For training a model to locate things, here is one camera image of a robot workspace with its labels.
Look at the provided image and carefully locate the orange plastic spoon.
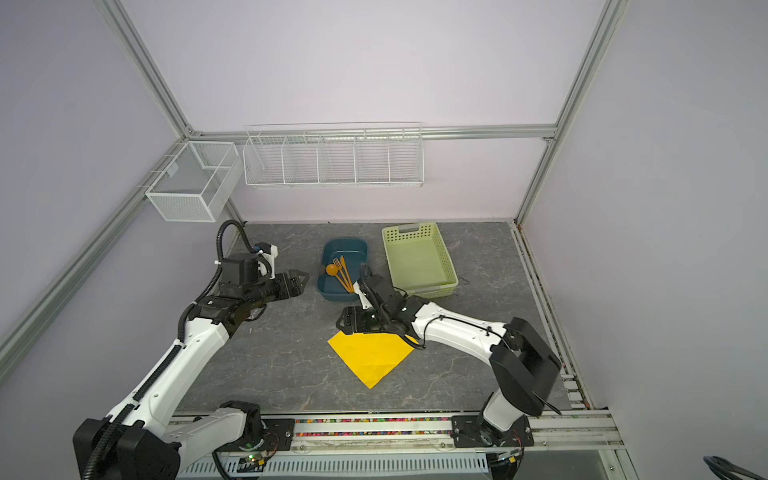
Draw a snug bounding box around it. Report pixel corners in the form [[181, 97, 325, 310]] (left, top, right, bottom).
[[325, 264, 351, 293]]

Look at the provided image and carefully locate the orange plastic fork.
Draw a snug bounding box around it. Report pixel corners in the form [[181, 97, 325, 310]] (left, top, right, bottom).
[[333, 258, 354, 293]]

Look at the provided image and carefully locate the yellow paper napkin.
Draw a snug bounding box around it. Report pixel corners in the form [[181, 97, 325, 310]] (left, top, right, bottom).
[[328, 332, 414, 389]]

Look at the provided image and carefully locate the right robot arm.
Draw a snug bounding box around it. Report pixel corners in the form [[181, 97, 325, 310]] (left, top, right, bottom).
[[336, 265, 562, 448]]

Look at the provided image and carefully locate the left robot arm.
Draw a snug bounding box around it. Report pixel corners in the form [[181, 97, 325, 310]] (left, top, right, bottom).
[[73, 220, 310, 479]]

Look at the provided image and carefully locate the dark teal plastic tray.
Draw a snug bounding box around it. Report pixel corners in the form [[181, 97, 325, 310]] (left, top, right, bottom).
[[316, 237, 368, 303]]

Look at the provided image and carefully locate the light green plastic basket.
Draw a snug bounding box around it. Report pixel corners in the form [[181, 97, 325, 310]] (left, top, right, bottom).
[[382, 222, 458, 299]]

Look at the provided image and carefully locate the small white mesh basket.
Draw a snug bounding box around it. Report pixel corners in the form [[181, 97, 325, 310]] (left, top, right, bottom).
[[146, 141, 244, 223]]

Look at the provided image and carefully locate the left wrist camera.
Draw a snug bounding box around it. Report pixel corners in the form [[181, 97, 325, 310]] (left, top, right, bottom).
[[254, 242, 278, 279]]

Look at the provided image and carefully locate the long white wire rack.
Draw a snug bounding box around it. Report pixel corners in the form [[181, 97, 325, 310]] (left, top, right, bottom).
[[243, 122, 425, 188]]

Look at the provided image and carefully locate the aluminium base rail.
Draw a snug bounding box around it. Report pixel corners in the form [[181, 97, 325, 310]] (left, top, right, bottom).
[[104, 409, 638, 480]]

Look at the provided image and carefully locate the black cable bottom right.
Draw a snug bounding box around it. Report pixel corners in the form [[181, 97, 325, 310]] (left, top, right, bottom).
[[703, 455, 766, 480]]

